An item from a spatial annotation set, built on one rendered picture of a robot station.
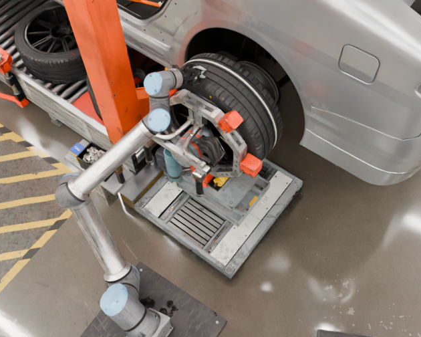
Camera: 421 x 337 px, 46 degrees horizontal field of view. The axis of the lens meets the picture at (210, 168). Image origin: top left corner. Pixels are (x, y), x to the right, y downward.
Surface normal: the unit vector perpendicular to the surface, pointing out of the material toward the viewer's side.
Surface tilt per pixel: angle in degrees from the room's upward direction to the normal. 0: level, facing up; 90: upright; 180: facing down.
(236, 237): 0
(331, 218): 0
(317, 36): 90
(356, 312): 0
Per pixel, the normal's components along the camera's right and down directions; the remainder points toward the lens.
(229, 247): -0.02, -0.53
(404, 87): -0.60, 0.69
